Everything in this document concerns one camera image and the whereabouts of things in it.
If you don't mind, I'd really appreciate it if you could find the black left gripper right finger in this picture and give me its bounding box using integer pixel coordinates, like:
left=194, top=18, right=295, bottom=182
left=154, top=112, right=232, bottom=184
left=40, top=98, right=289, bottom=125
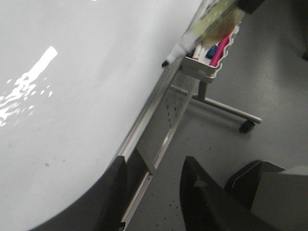
left=180, top=156, right=277, bottom=231

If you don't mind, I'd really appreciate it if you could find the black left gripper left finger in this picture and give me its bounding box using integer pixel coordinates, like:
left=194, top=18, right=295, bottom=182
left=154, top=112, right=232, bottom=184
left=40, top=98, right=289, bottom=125
left=33, top=156, right=128, bottom=231

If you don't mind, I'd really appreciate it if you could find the white whiteboard marker with tape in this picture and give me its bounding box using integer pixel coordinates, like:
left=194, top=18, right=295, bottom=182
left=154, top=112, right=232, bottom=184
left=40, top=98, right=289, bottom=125
left=161, top=0, right=264, bottom=68

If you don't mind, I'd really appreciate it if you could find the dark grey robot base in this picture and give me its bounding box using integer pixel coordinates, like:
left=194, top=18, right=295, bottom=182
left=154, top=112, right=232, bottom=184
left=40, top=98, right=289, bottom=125
left=225, top=160, right=308, bottom=231

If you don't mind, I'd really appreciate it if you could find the grey perforated metal stand panel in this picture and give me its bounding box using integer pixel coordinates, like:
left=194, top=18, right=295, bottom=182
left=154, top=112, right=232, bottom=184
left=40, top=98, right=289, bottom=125
left=120, top=71, right=198, bottom=231

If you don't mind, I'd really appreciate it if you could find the grey stand leg with caster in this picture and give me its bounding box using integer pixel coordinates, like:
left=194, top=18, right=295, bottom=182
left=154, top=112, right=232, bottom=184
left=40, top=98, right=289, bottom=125
left=192, top=81, right=262, bottom=134

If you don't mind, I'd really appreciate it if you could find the white marker tray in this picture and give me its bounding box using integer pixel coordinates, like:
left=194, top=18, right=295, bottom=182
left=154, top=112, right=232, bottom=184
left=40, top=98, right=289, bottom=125
left=181, top=25, right=240, bottom=83

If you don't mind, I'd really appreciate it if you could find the pink marker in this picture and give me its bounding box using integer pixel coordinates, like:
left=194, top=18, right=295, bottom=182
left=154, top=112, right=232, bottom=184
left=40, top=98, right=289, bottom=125
left=209, top=36, right=230, bottom=66

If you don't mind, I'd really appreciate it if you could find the blue marker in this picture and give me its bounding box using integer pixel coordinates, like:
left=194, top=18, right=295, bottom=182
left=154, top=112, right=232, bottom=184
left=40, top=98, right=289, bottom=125
left=205, top=45, right=218, bottom=59

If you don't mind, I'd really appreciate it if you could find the white whiteboard with aluminium frame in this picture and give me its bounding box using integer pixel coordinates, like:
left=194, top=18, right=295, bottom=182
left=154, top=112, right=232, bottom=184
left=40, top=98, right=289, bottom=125
left=0, top=0, right=200, bottom=231

